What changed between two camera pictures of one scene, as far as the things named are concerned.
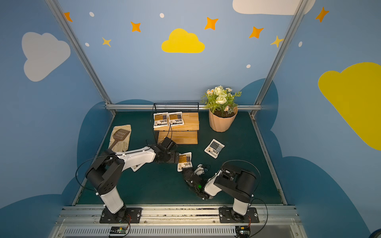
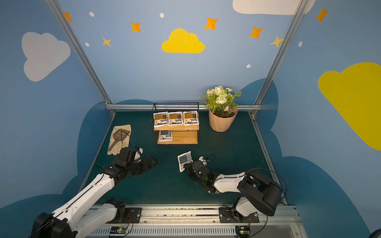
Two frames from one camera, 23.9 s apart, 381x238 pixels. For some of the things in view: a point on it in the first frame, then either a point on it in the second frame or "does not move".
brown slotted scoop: [120, 135] does not move
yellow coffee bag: [160, 119] does not move
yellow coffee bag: [175, 118] does not move
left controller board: [118, 230] does not move
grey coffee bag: [214, 148] to [184, 159]
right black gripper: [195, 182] to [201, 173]
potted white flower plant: [221, 103] does not move
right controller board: [243, 230] does not move
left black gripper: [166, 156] to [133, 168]
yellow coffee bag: [185, 160] to [191, 118]
